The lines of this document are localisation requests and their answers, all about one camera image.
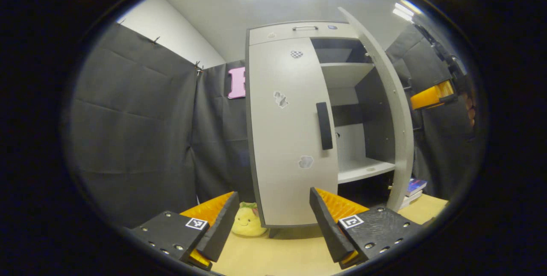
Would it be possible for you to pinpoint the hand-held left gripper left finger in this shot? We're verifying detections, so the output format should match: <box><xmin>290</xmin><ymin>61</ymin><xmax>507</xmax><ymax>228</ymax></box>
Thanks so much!
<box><xmin>130</xmin><ymin>191</ymin><xmax>241</xmax><ymax>271</ymax></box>

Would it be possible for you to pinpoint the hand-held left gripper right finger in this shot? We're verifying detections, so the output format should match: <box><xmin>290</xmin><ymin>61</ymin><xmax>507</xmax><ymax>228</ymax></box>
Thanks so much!
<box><xmin>309</xmin><ymin>187</ymin><xmax>423</xmax><ymax>270</ymax></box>

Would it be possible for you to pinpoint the grey cabinet door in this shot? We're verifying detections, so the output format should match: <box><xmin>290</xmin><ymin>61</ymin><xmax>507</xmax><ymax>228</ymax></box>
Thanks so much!
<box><xmin>247</xmin><ymin>38</ymin><xmax>339</xmax><ymax>227</ymax></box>
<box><xmin>338</xmin><ymin>7</ymin><xmax>415</xmax><ymax>212</ymax></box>

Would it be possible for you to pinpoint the grey double-door shoe cabinet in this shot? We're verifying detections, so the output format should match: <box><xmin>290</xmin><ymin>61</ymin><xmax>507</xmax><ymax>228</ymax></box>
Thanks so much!
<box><xmin>245</xmin><ymin>7</ymin><xmax>415</xmax><ymax>239</ymax></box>

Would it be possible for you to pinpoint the white cabinet shelf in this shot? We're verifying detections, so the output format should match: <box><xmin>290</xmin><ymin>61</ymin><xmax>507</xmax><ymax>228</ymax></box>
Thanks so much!
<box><xmin>338</xmin><ymin>158</ymin><xmax>396</xmax><ymax>184</ymax></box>
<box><xmin>321</xmin><ymin>62</ymin><xmax>375</xmax><ymax>89</ymax></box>

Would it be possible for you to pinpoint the grey cabinet drawer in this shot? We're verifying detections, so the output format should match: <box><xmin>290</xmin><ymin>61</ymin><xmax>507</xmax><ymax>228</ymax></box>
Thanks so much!
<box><xmin>249</xmin><ymin>22</ymin><xmax>359</xmax><ymax>46</ymax></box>

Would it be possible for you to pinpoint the yellow plush toy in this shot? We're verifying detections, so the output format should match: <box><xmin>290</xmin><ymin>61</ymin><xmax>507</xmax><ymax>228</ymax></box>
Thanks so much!
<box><xmin>231</xmin><ymin>202</ymin><xmax>268</xmax><ymax>237</ymax></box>

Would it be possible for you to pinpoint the small ceiling light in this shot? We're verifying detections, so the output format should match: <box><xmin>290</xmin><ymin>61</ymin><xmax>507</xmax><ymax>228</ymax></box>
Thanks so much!
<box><xmin>392</xmin><ymin>0</ymin><xmax>422</xmax><ymax>22</ymax></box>

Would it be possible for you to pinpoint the white cover book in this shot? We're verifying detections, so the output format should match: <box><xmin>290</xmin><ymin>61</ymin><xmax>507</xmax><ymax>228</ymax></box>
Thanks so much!
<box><xmin>400</xmin><ymin>191</ymin><xmax>423</xmax><ymax>209</ymax></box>

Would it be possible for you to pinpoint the blue cover book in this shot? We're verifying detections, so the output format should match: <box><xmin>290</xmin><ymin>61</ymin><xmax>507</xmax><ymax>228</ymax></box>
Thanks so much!
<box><xmin>406</xmin><ymin>178</ymin><xmax>428</xmax><ymax>197</ymax></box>

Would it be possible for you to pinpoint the black backdrop cloth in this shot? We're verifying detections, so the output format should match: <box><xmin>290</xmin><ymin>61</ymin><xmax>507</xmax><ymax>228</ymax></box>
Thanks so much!
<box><xmin>68</xmin><ymin>22</ymin><xmax>479</xmax><ymax>229</ymax></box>

